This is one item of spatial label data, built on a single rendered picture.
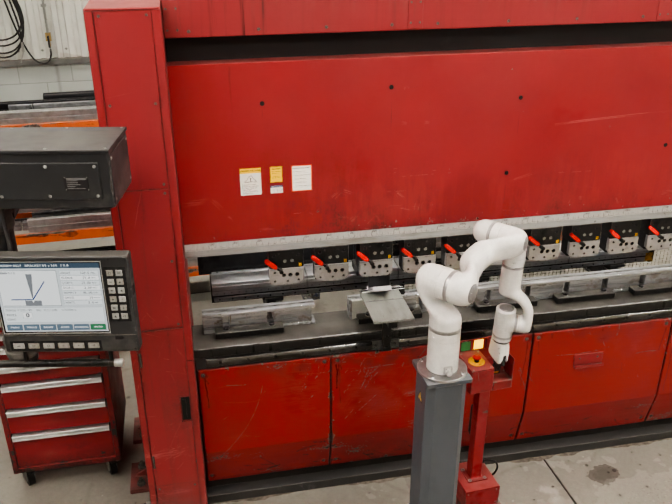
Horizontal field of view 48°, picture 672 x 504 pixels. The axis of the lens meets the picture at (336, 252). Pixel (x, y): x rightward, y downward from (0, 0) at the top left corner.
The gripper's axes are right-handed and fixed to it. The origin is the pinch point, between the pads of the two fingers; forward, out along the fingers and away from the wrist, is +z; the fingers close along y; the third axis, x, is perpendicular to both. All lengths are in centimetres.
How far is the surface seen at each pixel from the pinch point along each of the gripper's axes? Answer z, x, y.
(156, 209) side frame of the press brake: -81, -138, -28
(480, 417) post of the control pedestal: 25.8, -6.1, 3.2
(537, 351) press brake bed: 8.9, 30.3, -15.2
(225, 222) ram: -63, -111, -45
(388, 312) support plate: -25, -46, -19
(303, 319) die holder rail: -13, -79, -39
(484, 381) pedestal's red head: 1.5, -8.9, 6.4
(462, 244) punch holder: -44, -6, -34
